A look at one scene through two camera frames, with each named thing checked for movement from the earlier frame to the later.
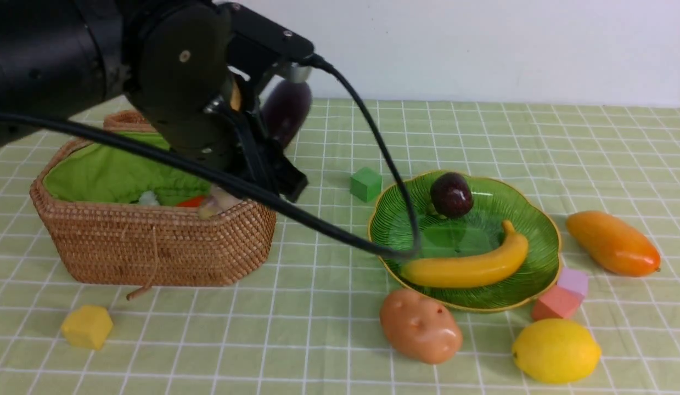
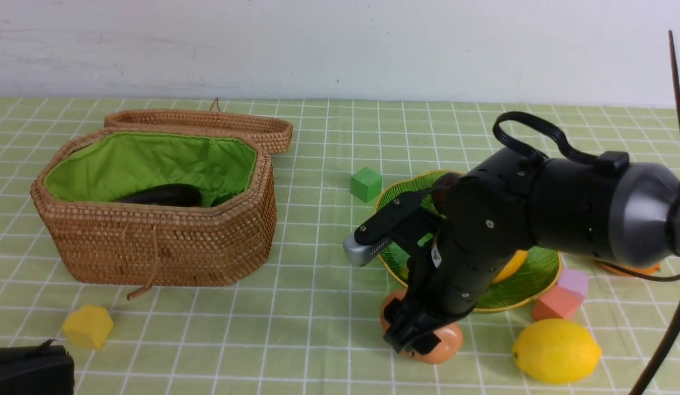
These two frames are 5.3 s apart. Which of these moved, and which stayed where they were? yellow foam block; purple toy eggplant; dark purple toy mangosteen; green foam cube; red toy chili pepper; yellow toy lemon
Moved: purple toy eggplant; red toy chili pepper
Stayed: dark purple toy mangosteen; green foam cube; yellow foam block; yellow toy lemon
